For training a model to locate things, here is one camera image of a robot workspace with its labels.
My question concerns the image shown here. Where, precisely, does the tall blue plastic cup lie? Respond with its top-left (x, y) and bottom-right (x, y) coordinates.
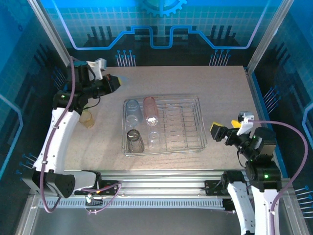
top-left (124, 98), bottom-right (144, 128)

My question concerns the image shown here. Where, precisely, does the small yellow plastic cup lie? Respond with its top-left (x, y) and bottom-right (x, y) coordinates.
top-left (80, 110), bottom-right (95, 129)

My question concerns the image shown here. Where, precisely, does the chrome wire dish rack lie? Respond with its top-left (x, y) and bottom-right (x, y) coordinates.
top-left (121, 94), bottom-right (208, 157)

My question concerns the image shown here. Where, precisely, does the tall pink plastic cup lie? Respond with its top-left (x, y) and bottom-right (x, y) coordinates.
top-left (143, 96), bottom-right (160, 127)

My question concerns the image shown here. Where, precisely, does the tall grey plastic cup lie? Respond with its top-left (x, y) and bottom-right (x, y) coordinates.
top-left (125, 129), bottom-right (145, 154)

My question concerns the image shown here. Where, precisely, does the tall clear plastic cup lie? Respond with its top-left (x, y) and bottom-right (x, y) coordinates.
top-left (146, 131), bottom-right (161, 150)

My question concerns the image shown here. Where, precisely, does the steel lower panel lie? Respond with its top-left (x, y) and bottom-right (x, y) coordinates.
top-left (14, 205), bottom-right (309, 235)

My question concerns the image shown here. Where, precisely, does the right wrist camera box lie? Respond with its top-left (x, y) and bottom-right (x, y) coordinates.
top-left (236, 111), bottom-right (254, 136)

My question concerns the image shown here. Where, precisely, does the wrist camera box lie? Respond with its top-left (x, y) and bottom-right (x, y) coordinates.
top-left (88, 58), bottom-right (108, 80)
top-left (236, 111), bottom-right (254, 136)

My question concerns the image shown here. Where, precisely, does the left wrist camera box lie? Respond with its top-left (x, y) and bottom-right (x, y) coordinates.
top-left (88, 58), bottom-right (108, 80)

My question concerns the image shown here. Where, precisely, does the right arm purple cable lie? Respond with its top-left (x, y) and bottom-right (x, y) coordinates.
top-left (246, 119), bottom-right (309, 235)

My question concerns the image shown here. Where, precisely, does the aluminium side rail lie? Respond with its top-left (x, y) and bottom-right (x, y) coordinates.
top-left (245, 68), bottom-right (272, 133)

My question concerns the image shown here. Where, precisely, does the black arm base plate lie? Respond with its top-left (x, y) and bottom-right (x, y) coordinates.
top-left (73, 180), bottom-right (122, 196)
top-left (204, 180), bottom-right (230, 196)

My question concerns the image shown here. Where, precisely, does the aluminium frame post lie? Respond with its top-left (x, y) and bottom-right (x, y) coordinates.
top-left (246, 0), bottom-right (294, 74)
top-left (26, 0), bottom-right (79, 76)

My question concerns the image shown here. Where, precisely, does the aluminium front rail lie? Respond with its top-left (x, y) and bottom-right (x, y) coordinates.
top-left (31, 170), bottom-right (294, 199)

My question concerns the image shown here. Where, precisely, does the slotted grey cable duct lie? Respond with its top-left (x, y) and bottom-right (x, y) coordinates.
top-left (36, 198), bottom-right (228, 209)

